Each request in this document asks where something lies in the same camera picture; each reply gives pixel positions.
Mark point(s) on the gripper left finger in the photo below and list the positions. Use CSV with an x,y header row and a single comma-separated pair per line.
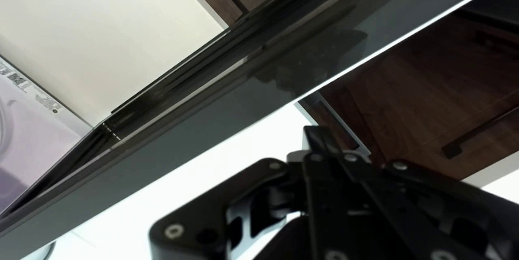
x,y
202,211

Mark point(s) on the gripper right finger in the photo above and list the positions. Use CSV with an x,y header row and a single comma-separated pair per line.
x,y
438,211

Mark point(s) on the black glass microwave door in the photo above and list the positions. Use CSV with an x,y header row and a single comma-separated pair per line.
x,y
227,122

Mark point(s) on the wooden drawer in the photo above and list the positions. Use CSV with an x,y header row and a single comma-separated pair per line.
x,y
492,152

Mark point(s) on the dark wooden cabinet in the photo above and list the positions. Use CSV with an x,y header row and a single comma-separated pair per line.
x,y
425,89

